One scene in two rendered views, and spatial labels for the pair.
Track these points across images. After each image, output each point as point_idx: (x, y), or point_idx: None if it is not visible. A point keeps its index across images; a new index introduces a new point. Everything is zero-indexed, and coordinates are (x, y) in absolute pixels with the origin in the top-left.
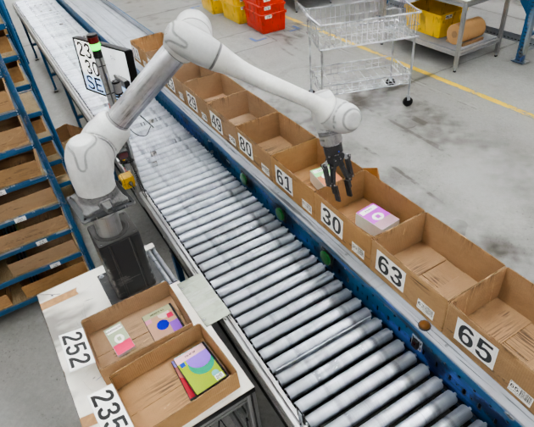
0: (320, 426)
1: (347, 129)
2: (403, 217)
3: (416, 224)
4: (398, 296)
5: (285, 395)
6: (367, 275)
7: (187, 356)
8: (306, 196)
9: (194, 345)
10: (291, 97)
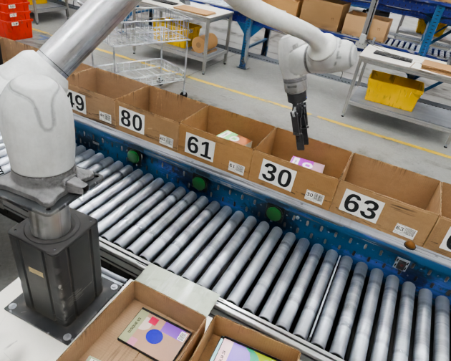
0: None
1: (350, 64)
2: (323, 163)
3: (348, 165)
4: (371, 228)
5: (338, 357)
6: (333, 217)
7: (221, 360)
8: (238, 157)
9: (210, 345)
10: (299, 31)
